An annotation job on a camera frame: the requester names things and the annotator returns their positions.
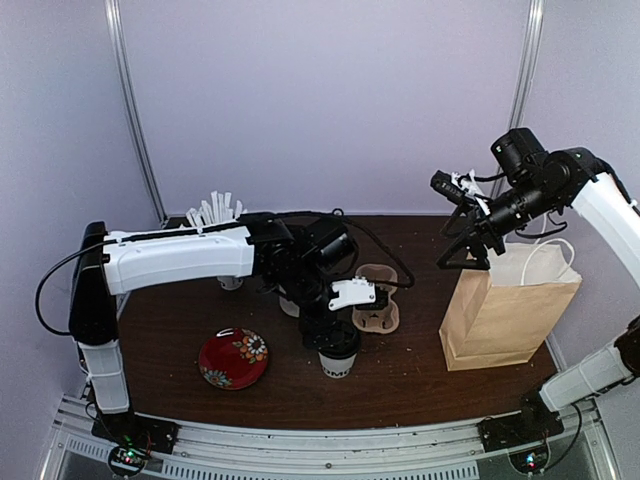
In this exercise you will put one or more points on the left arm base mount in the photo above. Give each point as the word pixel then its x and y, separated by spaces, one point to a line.
pixel 133 430

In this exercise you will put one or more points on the white paper coffee cup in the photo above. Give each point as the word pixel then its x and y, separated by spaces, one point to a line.
pixel 336 368

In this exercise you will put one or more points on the brown paper bag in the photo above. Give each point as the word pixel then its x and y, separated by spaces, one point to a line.
pixel 502 316

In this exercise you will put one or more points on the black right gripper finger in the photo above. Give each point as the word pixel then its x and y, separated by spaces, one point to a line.
pixel 466 252
pixel 460 222

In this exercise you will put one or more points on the cup of white straws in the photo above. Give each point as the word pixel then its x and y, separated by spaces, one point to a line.
pixel 218 210

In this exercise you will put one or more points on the white ceramic mug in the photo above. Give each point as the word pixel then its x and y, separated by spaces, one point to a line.
pixel 289 308

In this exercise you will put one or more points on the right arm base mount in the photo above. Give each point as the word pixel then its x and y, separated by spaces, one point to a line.
pixel 533 423

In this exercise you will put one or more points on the aluminium front rail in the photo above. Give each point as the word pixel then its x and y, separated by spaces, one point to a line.
pixel 452 450

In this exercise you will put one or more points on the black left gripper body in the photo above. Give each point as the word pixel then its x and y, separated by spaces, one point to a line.
pixel 309 323

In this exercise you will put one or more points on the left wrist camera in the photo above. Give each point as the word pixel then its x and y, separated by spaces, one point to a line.
pixel 357 292

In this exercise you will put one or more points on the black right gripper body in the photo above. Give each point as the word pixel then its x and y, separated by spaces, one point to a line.
pixel 482 224

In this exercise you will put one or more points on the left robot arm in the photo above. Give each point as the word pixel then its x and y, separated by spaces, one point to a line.
pixel 293 260

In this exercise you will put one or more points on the black plastic cup lid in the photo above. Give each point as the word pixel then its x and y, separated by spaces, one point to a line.
pixel 340 342

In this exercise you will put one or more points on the red floral plate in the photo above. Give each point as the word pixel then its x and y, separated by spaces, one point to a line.
pixel 233 359

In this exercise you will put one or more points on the cardboard cup carrier tray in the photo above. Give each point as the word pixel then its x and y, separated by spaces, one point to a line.
pixel 378 320

